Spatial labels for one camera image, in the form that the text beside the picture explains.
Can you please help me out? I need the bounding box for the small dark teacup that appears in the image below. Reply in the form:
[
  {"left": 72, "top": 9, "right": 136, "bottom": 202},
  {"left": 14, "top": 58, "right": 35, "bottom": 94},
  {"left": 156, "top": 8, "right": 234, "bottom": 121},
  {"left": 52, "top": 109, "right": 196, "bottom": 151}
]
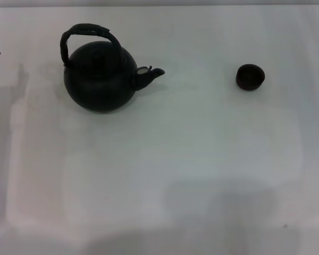
[{"left": 236, "top": 63, "right": 266, "bottom": 92}]

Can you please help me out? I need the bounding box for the black round teapot with handle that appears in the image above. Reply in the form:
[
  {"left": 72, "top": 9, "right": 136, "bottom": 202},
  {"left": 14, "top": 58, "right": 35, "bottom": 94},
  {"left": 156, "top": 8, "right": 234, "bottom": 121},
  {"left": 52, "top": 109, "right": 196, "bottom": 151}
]
[{"left": 60, "top": 23, "right": 166, "bottom": 115}]

